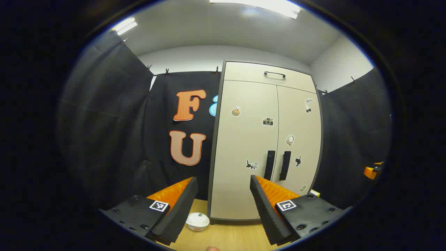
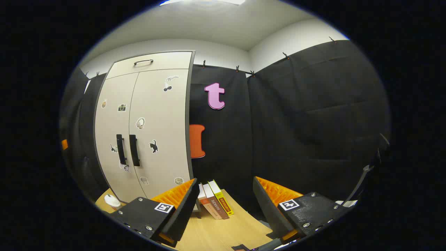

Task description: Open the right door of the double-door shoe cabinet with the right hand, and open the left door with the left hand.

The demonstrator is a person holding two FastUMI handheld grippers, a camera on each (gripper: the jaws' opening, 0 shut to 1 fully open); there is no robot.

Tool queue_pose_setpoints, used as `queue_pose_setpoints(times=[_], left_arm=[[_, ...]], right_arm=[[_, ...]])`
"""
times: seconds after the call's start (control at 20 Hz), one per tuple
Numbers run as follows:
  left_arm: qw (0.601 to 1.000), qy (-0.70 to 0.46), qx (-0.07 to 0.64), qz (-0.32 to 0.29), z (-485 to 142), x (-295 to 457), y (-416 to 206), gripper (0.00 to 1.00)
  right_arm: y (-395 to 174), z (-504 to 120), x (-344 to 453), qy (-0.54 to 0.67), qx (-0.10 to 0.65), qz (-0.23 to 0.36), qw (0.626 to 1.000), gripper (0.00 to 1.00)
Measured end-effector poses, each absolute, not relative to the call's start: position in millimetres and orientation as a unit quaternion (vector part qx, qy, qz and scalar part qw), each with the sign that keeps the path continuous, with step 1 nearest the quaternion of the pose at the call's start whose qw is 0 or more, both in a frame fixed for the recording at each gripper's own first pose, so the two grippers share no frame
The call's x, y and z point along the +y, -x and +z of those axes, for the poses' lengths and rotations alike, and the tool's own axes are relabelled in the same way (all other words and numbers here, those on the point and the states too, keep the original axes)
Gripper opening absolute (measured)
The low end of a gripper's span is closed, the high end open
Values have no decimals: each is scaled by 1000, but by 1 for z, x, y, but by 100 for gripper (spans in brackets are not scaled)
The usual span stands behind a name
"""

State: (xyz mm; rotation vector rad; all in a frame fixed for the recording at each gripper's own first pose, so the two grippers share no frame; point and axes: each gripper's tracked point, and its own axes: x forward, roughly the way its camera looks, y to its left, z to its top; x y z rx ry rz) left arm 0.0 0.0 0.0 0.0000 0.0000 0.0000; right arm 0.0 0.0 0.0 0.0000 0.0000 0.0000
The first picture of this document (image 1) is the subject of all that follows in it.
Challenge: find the white lidded bowl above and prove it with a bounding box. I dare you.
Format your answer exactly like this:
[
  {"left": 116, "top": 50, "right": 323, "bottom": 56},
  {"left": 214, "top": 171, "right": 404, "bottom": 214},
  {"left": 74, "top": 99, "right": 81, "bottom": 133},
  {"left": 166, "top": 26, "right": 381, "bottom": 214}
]
[{"left": 186, "top": 212, "right": 210, "bottom": 232}]

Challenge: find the white cabinet door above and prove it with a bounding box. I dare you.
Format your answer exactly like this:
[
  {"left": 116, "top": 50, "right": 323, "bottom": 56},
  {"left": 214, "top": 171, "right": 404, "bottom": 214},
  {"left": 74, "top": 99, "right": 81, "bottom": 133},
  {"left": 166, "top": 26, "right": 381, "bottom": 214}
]
[
  {"left": 272, "top": 85, "right": 322, "bottom": 196},
  {"left": 209, "top": 79, "right": 279, "bottom": 221}
]

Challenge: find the white double-door shoe cabinet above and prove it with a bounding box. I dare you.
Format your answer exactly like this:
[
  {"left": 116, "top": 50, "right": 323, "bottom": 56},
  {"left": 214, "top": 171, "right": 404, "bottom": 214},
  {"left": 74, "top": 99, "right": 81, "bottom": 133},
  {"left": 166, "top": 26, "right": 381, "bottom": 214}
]
[{"left": 208, "top": 61, "right": 324, "bottom": 224}]

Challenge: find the long ceiling light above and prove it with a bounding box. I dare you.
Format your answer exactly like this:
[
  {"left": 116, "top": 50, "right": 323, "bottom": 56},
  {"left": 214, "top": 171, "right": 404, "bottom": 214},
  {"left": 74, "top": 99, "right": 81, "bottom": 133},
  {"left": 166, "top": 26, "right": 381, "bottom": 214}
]
[
  {"left": 112, "top": 17, "right": 138, "bottom": 36},
  {"left": 209, "top": 0, "right": 301, "bottom": 20}
]

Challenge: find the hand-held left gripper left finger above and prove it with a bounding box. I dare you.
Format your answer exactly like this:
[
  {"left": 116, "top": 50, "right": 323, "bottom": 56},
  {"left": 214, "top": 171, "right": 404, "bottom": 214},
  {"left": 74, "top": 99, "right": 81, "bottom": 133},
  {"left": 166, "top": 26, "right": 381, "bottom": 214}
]
[{"left": 99, "top": 176, "right": 198, "bottom": 246}]

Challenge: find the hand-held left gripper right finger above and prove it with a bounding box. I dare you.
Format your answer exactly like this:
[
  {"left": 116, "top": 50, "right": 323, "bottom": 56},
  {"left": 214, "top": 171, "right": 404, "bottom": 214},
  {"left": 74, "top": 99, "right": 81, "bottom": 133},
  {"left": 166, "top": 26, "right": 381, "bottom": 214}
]
[{"left": 250, "top": 175, "right": 353, "bottom": 246}]

